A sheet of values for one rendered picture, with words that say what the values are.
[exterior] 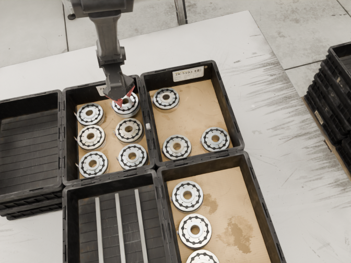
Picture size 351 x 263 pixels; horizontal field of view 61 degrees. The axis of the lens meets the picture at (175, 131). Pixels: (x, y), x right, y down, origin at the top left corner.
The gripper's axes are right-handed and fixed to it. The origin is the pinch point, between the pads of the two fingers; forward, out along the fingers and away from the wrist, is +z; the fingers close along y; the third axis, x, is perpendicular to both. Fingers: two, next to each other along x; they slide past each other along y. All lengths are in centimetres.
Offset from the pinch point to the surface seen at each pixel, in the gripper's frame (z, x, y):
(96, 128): 4.2, 3.2, -13.8
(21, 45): 92, 172, 36
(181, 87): 7.4, -12.1, 20.6
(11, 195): -3.3, 5.6, -48.6
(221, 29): 21, -3, 72
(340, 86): 41, -69, 86
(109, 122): 7.2, 2.5, -8.1
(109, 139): 7.1, -2.5, -13.9
